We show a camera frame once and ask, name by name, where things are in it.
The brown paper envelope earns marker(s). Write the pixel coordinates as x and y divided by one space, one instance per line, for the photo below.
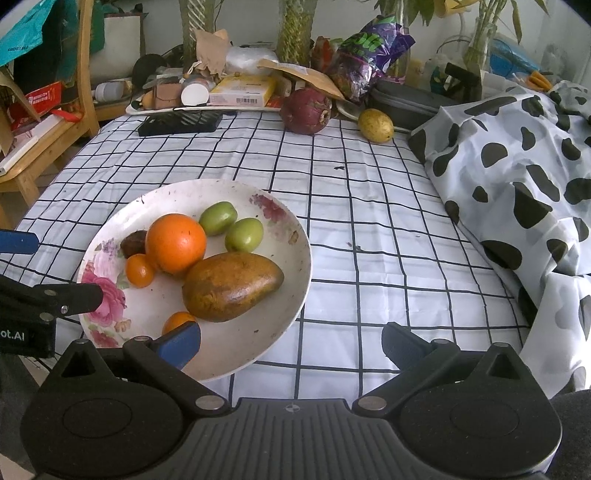
304 76

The clear plastic bag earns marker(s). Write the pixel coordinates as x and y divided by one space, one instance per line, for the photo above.
249 57

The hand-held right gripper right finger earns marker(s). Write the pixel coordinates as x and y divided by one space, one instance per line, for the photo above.
398 344

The white plastic bottle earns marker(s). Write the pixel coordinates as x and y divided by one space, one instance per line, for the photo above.
108 90

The black clip stand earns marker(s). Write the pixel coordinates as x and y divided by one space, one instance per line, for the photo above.
461 76

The crumpled brown paper bag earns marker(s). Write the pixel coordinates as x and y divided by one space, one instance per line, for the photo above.
212 50

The brown ripe mango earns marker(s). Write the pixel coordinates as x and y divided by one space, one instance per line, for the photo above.
231 286

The black round pouch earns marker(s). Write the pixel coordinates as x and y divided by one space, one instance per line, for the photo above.
147 67

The yellow oval fruit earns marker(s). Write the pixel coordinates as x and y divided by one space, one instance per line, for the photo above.
376 124

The grey zip case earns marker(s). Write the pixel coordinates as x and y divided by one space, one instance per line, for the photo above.
411 104

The small green fruit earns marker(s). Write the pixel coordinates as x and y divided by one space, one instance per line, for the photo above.
244 234
218 218

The red cardboard box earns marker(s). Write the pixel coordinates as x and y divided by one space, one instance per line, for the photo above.
41 99

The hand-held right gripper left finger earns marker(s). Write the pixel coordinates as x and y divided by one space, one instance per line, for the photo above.
178 345

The small tangerine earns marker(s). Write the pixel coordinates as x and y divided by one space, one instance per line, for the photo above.
140 270
178 319

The yellow cardboard box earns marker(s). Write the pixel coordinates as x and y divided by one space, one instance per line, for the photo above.
242 90

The bamboo plant in vase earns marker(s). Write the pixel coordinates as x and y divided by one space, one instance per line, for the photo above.
480 46

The wooden chair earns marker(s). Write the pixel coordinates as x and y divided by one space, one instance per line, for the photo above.
87 69

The brown leather pouch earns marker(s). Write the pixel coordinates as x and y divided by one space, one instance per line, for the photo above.
164 92

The gold patterned glass vase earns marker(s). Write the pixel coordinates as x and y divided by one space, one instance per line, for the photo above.
194 27
295 32

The white canvas bag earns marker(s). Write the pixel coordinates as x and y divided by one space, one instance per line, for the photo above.
122 50

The black keyboard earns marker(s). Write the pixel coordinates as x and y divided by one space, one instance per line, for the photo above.
180 122

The white black checked tablecloth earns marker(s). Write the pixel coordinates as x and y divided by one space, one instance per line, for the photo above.
369 207

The white floral plate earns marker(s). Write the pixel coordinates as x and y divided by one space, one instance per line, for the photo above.
258 323

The dark brown passion fruit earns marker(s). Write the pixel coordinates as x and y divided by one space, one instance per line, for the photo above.
131 244

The large orange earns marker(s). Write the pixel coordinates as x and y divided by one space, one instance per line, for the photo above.
175 242

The green cloth bag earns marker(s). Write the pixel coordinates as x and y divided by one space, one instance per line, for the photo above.
97 27

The plain white plate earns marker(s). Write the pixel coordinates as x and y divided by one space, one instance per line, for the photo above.
348 110

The teal plastic bag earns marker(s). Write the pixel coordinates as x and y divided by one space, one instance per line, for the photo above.
23 37

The purple foil snack bag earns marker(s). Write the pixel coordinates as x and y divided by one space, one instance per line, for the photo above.
369 50

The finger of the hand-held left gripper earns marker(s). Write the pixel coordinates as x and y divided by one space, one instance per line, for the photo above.
18 242
69 299

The black spotted white cloth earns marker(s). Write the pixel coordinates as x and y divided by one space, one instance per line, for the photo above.
517 198

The white lidded jar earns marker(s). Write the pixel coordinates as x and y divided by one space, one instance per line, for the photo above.
194 94

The red dragon fruit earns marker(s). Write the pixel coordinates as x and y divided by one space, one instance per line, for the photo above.
307 110

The white flat tray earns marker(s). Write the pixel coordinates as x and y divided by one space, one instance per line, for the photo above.
207 110

